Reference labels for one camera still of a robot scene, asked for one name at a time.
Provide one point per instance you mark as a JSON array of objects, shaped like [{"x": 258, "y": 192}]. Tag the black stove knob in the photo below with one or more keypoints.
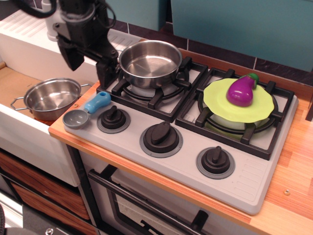
[
  {"x": 215, "y": 163},
  {"x": 113, "y": 120},
  {"x": 161, "y": 140}
]

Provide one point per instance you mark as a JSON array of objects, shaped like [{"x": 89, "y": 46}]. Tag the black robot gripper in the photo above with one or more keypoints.
[{"x": 87, "y": 35}]

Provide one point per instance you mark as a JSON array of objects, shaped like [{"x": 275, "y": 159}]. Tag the black right burner grate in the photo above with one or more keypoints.
[{"x": 263, "y": 139}]

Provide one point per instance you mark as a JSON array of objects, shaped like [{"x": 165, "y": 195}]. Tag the grey toy stove top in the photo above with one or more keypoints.
[{"x": 244, "y": 189}]

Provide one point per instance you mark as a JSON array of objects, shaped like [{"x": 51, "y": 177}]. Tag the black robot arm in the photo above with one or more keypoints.
[{"x": 80, "y": 7}]

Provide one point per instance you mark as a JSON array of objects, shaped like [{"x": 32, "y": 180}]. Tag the black left burner grate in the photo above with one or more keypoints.
[{"x": 164, "y": 103}]

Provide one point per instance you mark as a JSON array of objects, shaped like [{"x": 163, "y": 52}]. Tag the blue grey toy spoon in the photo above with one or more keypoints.
[{"x": 77, "y": 119}]

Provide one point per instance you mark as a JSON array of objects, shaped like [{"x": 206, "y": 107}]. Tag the purple toy eggplant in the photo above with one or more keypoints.
[{"x": 240, "y": 93}]

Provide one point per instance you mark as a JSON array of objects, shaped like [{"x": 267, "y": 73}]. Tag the black oven door handle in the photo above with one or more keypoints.
[{"x": 105, "y": 180}]

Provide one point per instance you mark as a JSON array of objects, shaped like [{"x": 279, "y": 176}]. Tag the black left stove knob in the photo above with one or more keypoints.
[{"x": 113, "y": 120}]

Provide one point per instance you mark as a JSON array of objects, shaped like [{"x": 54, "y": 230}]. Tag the wooden drawer front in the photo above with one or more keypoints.
[{"x": 58, "y": 200}]

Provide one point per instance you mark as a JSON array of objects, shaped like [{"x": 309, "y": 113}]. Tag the black burner grate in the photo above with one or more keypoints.
[
  {"x": 263, "y": 139},
  {"x": 164, "y": 103}
]

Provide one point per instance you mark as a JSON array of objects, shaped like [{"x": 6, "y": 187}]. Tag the lime green plate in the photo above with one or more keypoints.
[{"x": 214, "y": 97}]

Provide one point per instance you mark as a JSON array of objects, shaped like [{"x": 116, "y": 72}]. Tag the grey toy faucet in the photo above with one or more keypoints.
[{"x": 50, "y": 21}]

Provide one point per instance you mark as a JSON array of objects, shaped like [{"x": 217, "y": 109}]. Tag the steel saucepan with handle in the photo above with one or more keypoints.
[{"x": 150, "y": 64}]

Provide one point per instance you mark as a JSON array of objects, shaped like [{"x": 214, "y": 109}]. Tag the steel two-handled pot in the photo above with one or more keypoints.
[{"x": 49, "y": 99}]

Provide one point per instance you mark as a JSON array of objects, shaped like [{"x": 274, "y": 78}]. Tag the black right stove knob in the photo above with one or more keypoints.
[{"x": 215, "y": 163}]

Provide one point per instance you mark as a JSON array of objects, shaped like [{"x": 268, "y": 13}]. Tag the black middle stove knob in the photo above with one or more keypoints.
[{"x": 161, "y": 140}]

